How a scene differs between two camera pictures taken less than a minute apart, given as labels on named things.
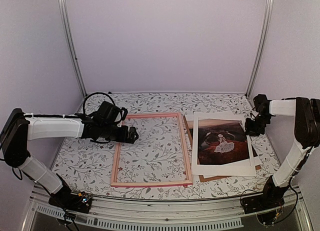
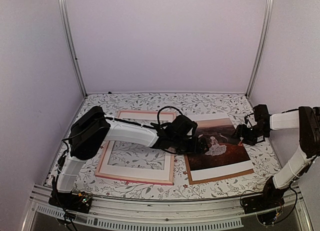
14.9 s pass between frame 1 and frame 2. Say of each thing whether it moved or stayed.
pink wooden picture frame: moved
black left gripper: moved
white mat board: moved
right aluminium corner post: stayed
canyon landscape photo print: stayed
